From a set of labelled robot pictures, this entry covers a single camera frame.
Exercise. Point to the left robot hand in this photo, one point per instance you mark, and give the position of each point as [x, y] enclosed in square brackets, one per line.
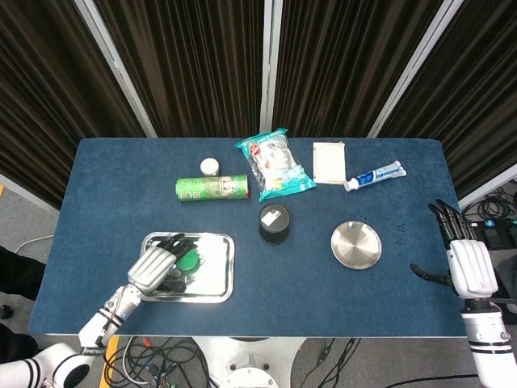
[151, 266]

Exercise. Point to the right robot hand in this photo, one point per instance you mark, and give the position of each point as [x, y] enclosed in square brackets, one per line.
[472, 266]

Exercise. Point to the green ball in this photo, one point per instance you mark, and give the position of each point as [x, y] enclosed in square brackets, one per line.
[187, 262]

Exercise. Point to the black mesh pen holder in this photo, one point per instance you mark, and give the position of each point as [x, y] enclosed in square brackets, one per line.
[274, 226]

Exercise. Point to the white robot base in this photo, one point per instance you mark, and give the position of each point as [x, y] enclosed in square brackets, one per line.
[250, 359]

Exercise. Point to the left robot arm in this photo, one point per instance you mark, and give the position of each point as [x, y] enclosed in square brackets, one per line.
[97, 327]

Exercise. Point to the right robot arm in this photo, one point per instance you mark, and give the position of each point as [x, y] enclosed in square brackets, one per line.
[486, 339]

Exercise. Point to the black power box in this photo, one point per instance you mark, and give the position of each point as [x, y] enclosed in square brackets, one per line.
[494, 236]

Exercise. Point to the rectangular steel tray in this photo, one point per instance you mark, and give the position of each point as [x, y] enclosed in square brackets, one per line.
[214, 275]

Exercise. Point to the blue table cloth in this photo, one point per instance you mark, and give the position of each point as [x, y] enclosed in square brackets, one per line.
[121, 194]

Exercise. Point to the green chips can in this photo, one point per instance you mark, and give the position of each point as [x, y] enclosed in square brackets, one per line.
[210, 188]

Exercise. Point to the round steel plate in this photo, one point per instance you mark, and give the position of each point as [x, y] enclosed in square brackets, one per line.
[356, 245]

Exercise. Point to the person in black clothes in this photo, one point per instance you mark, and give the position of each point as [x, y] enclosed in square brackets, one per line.
[20, 271]

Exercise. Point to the blue white toothpaste tube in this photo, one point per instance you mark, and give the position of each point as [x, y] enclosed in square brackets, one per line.
[375, 175]

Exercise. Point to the teal snack bag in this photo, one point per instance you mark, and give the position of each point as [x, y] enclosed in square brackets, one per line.
[272, 165]

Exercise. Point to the dark brown pleated curtain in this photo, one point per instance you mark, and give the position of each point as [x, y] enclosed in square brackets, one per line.
[464, 101]
[343, 68]
[48, 101]
[194, 68]

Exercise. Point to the flat white box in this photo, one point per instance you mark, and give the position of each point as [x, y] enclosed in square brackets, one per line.
[329, 163]

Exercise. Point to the white partition post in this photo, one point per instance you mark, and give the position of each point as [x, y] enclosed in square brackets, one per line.
[268, 68]
[117, 68]
[418, 68]

